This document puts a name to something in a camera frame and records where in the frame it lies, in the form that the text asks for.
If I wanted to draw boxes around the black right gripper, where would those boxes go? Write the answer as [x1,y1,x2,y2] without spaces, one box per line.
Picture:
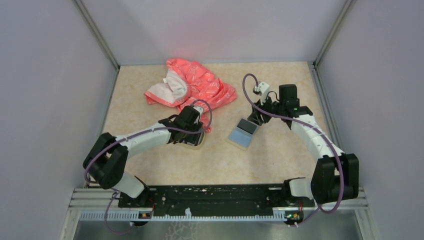
[247,92,285,126]

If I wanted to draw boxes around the gold card tin box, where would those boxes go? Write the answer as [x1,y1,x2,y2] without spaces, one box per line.
[185,132,205,150]

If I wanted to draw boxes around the beige blue card holder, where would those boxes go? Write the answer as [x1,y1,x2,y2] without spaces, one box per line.
[227,122,260,151]

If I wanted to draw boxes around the thin credit card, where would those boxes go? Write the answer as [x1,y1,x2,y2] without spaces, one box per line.
[236,118,259,135]

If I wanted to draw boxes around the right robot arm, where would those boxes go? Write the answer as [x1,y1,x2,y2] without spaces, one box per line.
[249,82,359,206]

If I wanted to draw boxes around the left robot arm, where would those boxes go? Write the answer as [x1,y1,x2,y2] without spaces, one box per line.
[82,105,205,207]

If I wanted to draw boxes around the pink patterned cloth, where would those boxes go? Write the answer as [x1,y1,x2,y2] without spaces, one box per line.
[144,58,238,112]

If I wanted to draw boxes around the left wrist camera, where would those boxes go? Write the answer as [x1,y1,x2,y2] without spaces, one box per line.
[193,105,204,117]

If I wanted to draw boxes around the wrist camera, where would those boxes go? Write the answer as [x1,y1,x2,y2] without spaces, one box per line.
[193,105,204,117]
[252,81,270,105]

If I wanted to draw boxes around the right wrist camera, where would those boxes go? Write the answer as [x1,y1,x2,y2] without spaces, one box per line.
[252,81,270,105]

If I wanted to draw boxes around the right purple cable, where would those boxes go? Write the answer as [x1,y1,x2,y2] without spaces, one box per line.
[242,73,346,227]

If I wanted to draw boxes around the purple cable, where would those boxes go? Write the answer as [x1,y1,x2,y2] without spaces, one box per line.
[242,73,346,227]
[83,99,214,236]

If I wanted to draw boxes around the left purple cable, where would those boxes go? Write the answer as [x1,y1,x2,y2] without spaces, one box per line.
[83,99,214,236]

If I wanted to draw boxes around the white slotted cable duct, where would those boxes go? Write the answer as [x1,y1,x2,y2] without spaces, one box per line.
[79,210,288,222]

